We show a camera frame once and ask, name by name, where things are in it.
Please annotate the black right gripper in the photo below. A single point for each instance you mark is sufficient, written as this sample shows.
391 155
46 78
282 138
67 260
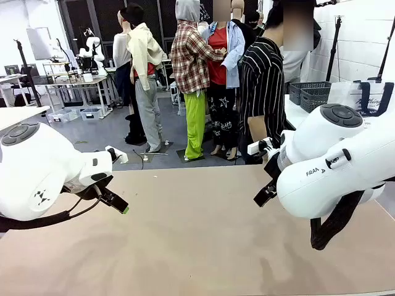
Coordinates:
272 168

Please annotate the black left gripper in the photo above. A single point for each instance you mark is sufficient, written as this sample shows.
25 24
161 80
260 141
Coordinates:
92 191

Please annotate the dark grey plastic basket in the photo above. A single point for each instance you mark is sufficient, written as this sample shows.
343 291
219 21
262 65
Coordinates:
314 98
296 89

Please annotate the translucent white printed shopping bag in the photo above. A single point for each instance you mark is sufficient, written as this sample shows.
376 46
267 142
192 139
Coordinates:
345 92

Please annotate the person's right forearm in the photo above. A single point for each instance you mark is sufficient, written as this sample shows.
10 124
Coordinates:
257 128

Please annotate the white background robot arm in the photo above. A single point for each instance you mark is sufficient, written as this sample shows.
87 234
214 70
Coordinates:
92 43

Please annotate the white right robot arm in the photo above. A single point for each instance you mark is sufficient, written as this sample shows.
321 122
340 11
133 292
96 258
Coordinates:
324 185

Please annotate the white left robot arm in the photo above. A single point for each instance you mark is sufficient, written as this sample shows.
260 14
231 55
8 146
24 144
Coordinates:
37 172

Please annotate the clear plastic storage bin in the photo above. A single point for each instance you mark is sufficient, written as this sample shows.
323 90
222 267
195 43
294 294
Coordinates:
63 114
92 114

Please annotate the person in black striped shirt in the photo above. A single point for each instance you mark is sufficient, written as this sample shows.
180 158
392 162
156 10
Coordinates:
265 86

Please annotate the wooden top desk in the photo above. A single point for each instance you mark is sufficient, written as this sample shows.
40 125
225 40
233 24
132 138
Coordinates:
92 80

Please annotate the mannequin red shirt blue overshirt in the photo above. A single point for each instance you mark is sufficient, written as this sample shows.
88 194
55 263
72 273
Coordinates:
217 68

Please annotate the mannequin cream jacket black hat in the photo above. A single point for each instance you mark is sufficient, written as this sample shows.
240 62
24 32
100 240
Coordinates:
143 52

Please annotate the mannequin white top dark skirt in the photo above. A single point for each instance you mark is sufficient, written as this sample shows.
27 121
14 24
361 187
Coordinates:
121 49

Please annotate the mannequin plaid shirt green pants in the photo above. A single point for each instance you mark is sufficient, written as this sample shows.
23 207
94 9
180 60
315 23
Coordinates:
188 61

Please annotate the mannequin in black coat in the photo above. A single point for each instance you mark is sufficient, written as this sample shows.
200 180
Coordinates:
248 37

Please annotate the white office desk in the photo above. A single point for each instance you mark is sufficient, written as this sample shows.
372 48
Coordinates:
12 79

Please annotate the black computer monitor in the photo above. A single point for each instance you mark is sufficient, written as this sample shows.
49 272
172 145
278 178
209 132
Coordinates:
11 69

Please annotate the background person with black mask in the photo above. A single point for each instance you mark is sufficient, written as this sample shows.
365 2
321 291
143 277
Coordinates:
253 20

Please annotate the grey panel board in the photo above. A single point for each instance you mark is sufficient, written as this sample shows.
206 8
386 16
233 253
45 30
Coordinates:
38 43

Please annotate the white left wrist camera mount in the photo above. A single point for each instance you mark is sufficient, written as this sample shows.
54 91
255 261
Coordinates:
118 155

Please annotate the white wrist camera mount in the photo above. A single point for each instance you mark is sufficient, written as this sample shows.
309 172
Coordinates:
118 155
256 147

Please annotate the metal mannequin base plate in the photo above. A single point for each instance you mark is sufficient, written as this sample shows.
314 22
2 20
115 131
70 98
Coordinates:
182 153
161 150
137 158

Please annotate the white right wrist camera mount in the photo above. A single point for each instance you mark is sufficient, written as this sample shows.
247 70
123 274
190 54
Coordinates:
256 147

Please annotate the black camera stand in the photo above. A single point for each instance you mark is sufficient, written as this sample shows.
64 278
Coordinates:
334 46
26 68
385 58

